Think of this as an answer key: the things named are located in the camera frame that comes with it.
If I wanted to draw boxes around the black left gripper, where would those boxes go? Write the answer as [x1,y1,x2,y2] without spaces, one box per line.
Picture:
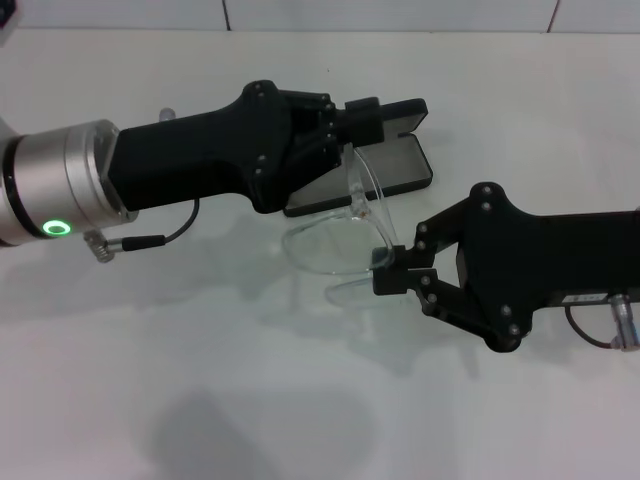
[107,79,301,216]

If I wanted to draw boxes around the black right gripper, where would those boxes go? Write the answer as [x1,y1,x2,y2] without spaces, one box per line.
[372,182,640,354]

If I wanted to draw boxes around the black glasses case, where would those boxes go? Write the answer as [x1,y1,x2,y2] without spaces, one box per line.
[282,97,434,217]

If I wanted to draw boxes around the clear plastic glasses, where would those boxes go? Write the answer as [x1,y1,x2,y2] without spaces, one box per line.
[281,144,401,306]

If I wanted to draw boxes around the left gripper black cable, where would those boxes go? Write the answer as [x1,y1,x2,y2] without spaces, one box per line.
[82,198,202,262]

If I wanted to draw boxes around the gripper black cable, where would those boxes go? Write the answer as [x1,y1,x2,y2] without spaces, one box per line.
[82,198,202,262]
[564,293,640,352]

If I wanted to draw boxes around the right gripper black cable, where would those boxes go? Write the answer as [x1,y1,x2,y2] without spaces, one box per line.
[564,293,640,352]

